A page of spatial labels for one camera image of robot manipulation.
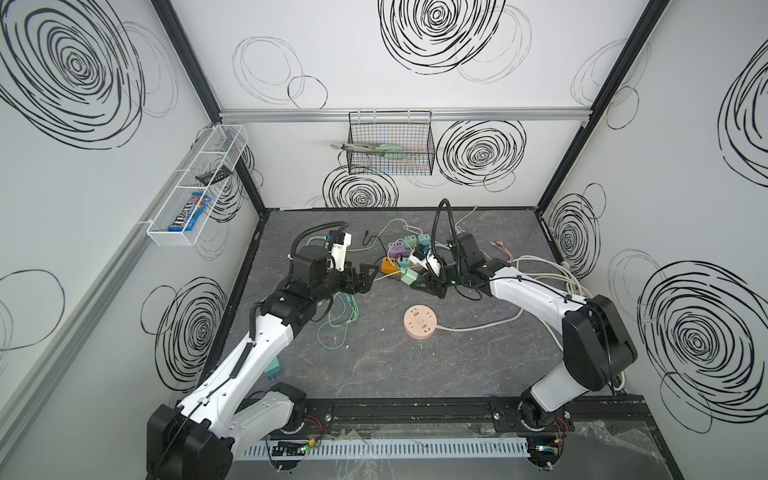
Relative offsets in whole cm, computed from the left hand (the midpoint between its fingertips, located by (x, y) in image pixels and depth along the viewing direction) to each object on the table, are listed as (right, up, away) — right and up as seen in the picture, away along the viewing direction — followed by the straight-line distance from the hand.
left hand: (365, 265), depth 76 cm
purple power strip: (+9, +3, +29) cm, 31 cm away
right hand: (+13, -4, +9) cm, 17 cm away
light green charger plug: (+14, +6, +26) cm, 30 cm away
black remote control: (-39, +25, +5) cm, 47 cm away
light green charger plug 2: (+12, -3, +5) cm, 13 cm away
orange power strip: (+6, -2, +25) cm, 26 cm away
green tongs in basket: (+4, +34, +15) cm, 38 cm away
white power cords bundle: (+62, -5, +27) cm, 68 cm away
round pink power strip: (+15, -18, +12) cm, 26 cm away
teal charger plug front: (-25, -28, +3) cm, 38 cm away
